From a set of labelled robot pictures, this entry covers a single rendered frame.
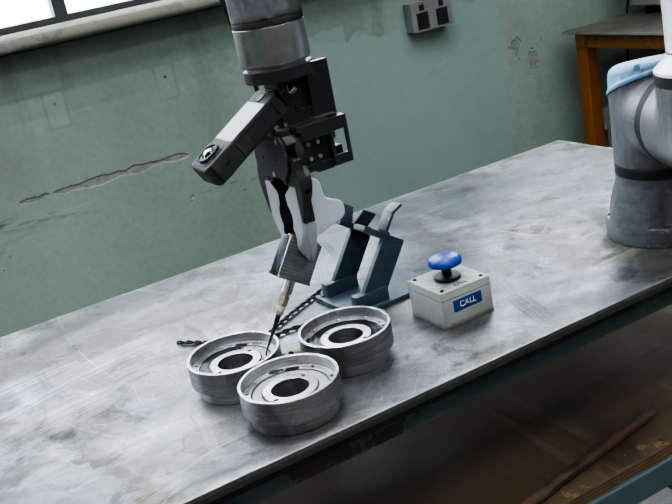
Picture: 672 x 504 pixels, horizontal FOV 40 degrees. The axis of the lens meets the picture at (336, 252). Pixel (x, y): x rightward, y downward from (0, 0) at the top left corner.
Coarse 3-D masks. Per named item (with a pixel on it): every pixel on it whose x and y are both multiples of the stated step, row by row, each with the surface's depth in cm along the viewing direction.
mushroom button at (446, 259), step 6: (438, 252) 110; (444, 252) 109; (450, 252) 109; (456, 252) 109; (432, 258) 108; (438, 258) 108; (444, 258) 107; (450, 258) 107; (456, 258) 107; (432, 264) 107; (438, 264) 107; (444, 264) 107; (450, 264) 107; (456, 264) 107; (444, 270) 108; (450, 270) 109; (444, 276) 109
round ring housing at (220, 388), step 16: (224, 336) 107; (240, 336) 107; (256, 336) 106; (192, 352) 104; (208, 352) 106; (240, 352) 104; (256, 352) 104; (272, 352) 100; (192, 368) 103; (224, 368) 104; (240, 368) 100; (192, 384) 101; (208, 384) 98; (224, 384) 98; (208, 400) 100; (224, 400) 99
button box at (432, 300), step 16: (432, 272) 112; (464, 272) 110; (480, 272) 109; (416, 288) 109; (432, 288) 107; (448, 288) 106; (464, 288) 106; (480, 288) 108; (416, 304) 111; (432, 304) 107; (448, 304) 106; (464, 304) 107; (480, 304) 108; (432, 320) 108; (448, 320) 106; (464, 320) 107
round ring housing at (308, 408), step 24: (288, 360) 98; (312, 360) 98; (240, 384) 94; (288, 384) 96; (312, 384) 94; (336, 384) 92; (264, 408) 90; (288, 408) 89; (312, 408) 90; (336, 408) 93; (264, 432) 92; (288, 432) 91
